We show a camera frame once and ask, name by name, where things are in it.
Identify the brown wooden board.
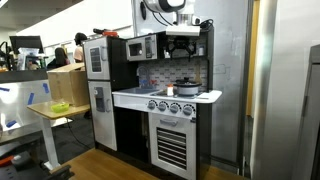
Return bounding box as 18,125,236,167
194,63,203,84

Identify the black frying pan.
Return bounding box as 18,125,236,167
174,77,201,89

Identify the toy refrigerator with chalkboard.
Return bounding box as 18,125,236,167
83,36,112,82

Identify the dark gray cabinet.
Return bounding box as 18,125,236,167
292,44,320,180

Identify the person with long dark hair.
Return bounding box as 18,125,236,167
46,47,71,71

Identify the gray toy pot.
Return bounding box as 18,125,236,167
172,83,203,97

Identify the large cardboard box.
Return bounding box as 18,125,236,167
46,62,91,108

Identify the wooden top table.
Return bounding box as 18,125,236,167
26,99,92,172

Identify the white toy oven door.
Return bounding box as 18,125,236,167
147,112,198,180

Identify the gray stove knob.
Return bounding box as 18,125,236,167
168,102,181,114
146,99,158,111
182,103,196,117
157,101,169,113

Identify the gray toy sink basin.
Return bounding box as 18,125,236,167
116,86,165,96

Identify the person in pink shirt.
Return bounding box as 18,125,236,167
72,32,89,64

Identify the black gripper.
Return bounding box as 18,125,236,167
165,35,198,63

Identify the gray toy faucet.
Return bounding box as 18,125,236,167
136,65,158,90

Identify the orange plastic bowl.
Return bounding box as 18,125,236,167
101,30,120,38

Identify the black white toy kitchen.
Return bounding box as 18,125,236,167
82,25,224,180

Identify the black clamp orange handle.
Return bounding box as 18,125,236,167
0,151,75,180

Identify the fridge door with dispenser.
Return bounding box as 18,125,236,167
87,80,119,152

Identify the white shaker red cap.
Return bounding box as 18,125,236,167
166,83,175,97

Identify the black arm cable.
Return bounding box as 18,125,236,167
151,11,215,31

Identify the black monitor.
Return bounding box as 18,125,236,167
8,35,45,55

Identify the toy microwave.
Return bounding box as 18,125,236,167
125,33,159,62

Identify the green plastic bowl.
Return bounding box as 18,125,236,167
50,101,71,114

